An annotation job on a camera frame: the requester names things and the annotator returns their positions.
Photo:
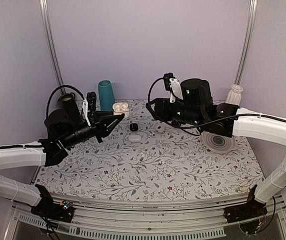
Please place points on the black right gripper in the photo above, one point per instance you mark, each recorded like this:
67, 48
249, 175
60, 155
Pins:
161, 110

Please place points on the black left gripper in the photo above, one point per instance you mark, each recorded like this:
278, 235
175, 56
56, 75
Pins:
107, 131

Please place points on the white round earbud case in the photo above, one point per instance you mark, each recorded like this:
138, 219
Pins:
121, 108

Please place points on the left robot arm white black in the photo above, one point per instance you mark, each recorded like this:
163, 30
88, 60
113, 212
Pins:
40, 153

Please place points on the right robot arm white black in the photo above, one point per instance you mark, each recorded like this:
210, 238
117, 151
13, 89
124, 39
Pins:
233, 121

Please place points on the black earbud case left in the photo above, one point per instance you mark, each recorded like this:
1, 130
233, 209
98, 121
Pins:
133, 127

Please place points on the teal tapered vase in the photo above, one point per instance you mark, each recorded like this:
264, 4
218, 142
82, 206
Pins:
106, 95

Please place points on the white ribbed vase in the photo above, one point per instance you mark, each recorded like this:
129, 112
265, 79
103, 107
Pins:
234, 95

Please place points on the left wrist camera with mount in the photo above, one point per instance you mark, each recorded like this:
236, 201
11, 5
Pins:
89, 107

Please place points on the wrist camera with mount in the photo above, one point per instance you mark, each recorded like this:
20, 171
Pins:
89, 107
173, 86

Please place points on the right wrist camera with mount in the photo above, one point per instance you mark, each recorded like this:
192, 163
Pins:
173, 86

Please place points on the metal front rail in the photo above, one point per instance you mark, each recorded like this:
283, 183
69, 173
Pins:
97, 219

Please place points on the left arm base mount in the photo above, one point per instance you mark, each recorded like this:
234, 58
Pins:
53, 208

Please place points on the right metal frame post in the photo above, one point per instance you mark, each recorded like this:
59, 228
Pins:
247, 39

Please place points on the metal frame post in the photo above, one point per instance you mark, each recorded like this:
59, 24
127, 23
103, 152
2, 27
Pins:
247, 39
50, 40

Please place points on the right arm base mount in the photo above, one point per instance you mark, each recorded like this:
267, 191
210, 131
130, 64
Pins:
248, 210

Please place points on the left metal frame post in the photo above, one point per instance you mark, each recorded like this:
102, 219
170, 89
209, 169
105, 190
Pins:
50, 40

